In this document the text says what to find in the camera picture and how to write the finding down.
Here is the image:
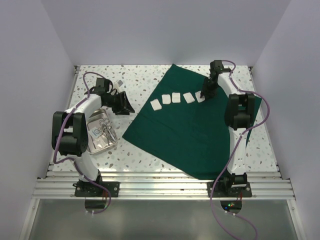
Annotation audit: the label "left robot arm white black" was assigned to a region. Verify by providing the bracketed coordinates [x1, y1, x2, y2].
[51, 77, 135, 197]

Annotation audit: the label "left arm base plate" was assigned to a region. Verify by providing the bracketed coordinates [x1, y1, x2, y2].
[72, 180, 120, 198]

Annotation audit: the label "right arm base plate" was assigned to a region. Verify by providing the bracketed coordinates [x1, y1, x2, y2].
[206, 180, 253, 198]

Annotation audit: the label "steel scissors medium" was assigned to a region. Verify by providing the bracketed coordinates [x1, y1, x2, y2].
[105, 124, 117, 143]

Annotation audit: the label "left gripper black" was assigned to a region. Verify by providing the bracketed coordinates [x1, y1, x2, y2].
[104, 91, 135, 115]

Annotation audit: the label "aluminium rail frame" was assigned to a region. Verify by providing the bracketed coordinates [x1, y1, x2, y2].
[32, 171, 295, 200]

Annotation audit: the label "stainless steel instrument tray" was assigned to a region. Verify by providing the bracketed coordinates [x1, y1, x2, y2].
[86, 108, 118, 155]

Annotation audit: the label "white gauze pad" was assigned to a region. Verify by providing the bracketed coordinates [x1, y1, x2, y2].
[171, 92, 181, 103]
[150, 99, 162, 111]
[183, 92, 195, 104]
[161, 94, 171, 105]
[195, 91, 205, 103]

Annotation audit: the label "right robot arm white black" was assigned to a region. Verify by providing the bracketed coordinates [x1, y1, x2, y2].
[199, 60, 256, 197]

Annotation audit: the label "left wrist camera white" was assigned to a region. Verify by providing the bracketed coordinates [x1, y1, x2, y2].
[116, 80, 124, 88]

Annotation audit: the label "large steel surgical scissors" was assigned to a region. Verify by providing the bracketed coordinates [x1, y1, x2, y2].
[102, 121, 117, 142]

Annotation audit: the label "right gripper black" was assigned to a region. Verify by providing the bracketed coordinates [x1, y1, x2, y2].
[200, 76, 219, 100]

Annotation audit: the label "white sterile packet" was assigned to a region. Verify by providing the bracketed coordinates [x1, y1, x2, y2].
[89, 127, 104, 139]

